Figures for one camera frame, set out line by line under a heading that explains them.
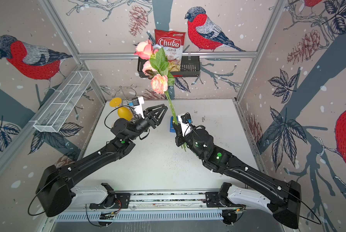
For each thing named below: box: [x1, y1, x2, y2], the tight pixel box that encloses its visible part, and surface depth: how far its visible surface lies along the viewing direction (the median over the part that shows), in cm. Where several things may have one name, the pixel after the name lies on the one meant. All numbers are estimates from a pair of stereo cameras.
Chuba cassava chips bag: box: [153, 29, 186, 73], surface depth 84 cm
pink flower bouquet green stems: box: [134, 39, 187, 152], surface depth 55 cm
